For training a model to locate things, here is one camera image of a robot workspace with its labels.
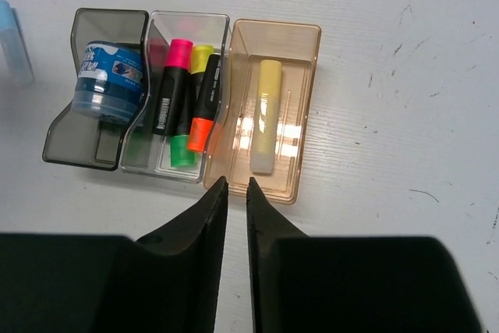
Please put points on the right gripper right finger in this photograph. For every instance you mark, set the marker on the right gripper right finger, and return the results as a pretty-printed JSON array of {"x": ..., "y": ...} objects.
[{"x": 301, "y": 283}]

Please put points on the pink highlighter marker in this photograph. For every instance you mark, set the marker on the pink highlighter marker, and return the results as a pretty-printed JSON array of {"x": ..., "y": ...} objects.
[{"x": 175, "y": 76}]

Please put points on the clear transparent tray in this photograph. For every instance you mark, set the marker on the clear transparent tray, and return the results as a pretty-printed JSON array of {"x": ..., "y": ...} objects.
[{"x": 146, "y": 153}]

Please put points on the yellow highlighter marker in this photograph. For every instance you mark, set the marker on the yellow highlighter marker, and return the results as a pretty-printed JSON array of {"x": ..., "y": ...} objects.
[{"x": 199, "y": 58}]

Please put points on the orange highlighter marker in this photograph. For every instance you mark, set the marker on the orange highlighter marker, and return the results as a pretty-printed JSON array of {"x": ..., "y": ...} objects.
[{"x": 206, "y": 105}]

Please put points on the amber transparent tray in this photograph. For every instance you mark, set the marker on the amber transparent tray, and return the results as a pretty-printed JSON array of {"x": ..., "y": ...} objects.
[{"x": 296, "y": 46}]

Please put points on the blue cleaning gel jar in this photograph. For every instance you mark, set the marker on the blue cleaning gel jar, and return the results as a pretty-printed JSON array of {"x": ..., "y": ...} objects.
[{"x": 109, "y": 84}]

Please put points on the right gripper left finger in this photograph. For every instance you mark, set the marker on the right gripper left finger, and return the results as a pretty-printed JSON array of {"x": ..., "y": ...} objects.
[{"x": 165, "y": 281}]

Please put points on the green highlighter marker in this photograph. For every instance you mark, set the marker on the green highlighter marker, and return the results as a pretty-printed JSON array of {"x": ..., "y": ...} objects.
[{"x": 180, "y": 155}]

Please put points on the yellow glue stick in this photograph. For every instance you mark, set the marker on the yellow glue stick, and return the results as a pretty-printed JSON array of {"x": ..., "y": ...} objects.
[{"x": 265, "y": 118}]

